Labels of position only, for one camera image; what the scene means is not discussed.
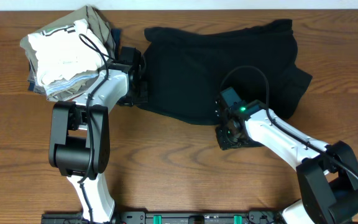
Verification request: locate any black t-shirt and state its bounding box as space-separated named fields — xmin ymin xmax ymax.
xmin=141 ymin=19 xmax=312 ymax=125

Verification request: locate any white folded shirt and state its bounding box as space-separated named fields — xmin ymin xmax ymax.
xmin=28 ymin=19 xmax=108 ymax=86

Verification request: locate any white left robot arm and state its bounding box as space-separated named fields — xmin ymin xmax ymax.
xmin=42 ymin=47 xmax=148 ymax=223

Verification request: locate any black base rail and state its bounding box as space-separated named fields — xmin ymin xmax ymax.
xmin=40 ymin=210 xmax=286 ymax=224

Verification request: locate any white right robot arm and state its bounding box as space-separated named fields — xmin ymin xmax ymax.
xmin=216 ymin=88 xmax=358 ymax=224

